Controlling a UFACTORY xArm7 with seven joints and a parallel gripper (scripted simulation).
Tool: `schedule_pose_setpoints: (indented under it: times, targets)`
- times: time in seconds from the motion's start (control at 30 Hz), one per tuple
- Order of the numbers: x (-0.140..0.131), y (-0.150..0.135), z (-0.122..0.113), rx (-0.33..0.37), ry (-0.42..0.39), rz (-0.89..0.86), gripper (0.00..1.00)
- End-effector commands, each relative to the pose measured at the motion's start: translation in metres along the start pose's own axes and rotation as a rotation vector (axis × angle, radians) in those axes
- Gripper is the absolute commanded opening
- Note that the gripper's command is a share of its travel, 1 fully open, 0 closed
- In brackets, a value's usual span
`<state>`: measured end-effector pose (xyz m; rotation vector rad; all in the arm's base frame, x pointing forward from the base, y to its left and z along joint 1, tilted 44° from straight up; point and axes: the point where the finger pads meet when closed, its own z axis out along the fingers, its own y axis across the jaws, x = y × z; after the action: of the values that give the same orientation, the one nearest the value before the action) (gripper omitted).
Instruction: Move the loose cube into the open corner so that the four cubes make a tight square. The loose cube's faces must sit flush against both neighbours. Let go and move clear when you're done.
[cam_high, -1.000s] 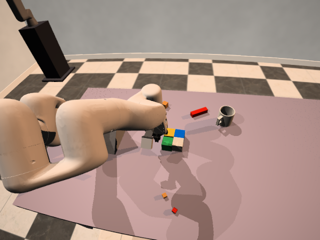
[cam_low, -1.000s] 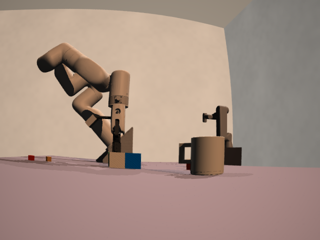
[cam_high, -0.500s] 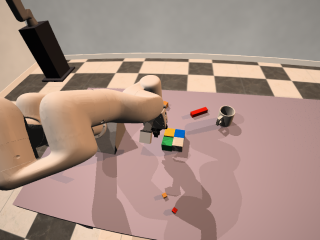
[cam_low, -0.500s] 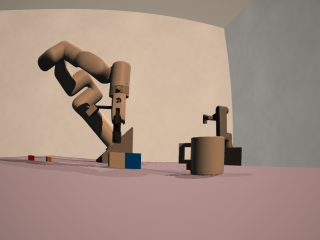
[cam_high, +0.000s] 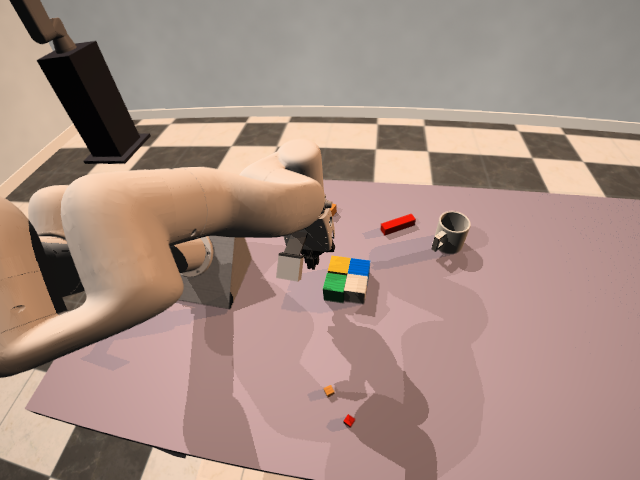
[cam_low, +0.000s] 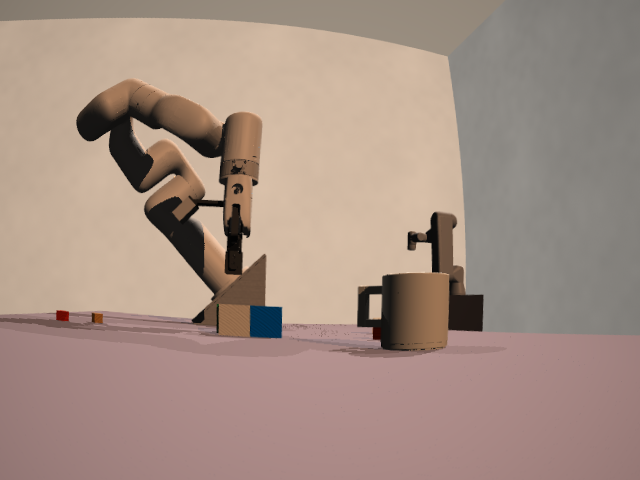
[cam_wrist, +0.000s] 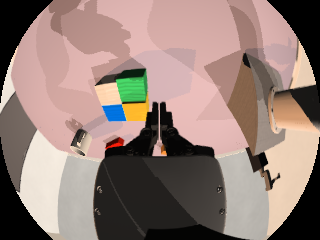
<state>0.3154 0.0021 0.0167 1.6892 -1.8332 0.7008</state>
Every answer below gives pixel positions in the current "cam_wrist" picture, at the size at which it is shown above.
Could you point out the yellow cube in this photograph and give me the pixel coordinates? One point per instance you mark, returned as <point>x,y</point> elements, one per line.
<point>136,110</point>

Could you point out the green cube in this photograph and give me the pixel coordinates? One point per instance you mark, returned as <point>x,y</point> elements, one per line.
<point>132,85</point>

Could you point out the brown mug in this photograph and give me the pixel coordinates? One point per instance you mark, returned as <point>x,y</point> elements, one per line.
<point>82,145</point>

